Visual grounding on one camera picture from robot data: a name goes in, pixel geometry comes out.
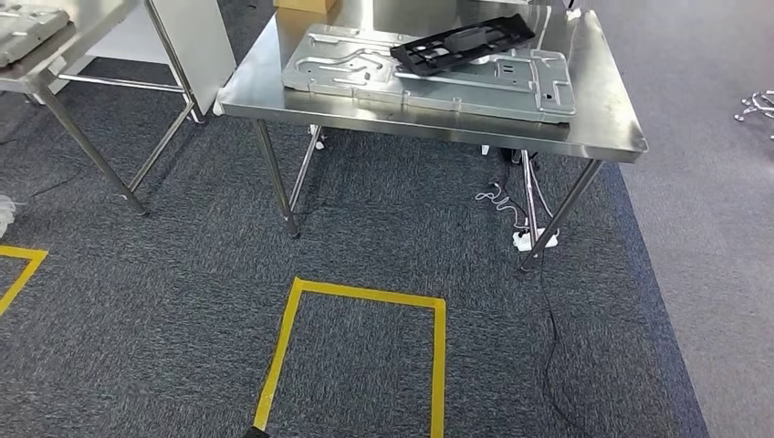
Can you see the black plastic panel part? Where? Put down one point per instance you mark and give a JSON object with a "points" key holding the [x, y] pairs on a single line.
{"points": [[465, 39]]}

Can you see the yellow floor tape square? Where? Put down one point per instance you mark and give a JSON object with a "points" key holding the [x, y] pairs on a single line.
{"points": [[24, 251], [363, 294]]}

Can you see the steel workbench table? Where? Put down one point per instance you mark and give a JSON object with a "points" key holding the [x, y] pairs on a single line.
{"points": [[604, 109]]}

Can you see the steel side table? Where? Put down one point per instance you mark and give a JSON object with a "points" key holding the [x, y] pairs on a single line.
{"points": [[97, 24]]}

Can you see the large stamped metal plate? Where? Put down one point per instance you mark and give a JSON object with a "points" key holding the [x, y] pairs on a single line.
{"points": [[459, 90]]}

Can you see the brown cardboard box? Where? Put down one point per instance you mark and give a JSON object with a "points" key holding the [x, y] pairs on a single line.
{"points": [[302, 5]]}

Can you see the crumpled clear plastic bag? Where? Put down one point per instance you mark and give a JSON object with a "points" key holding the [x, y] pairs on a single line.
{"points": [[6, 214]]}

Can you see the white cabinet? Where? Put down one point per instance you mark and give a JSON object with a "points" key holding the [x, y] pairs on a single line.
{"points": [[199, 42]]}

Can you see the white floor power strip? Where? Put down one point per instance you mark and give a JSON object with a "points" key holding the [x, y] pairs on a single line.
{"points": [[523, 240]]}

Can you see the chrome star chair base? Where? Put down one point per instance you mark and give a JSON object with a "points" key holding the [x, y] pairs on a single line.
{"points": [[759, 109]]}

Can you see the grey metal plate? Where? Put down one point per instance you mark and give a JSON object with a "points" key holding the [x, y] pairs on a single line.
{"points": [[30, 30]]}

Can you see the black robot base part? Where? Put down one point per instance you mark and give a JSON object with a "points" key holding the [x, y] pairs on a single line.
{"points": [[257, 432]]}

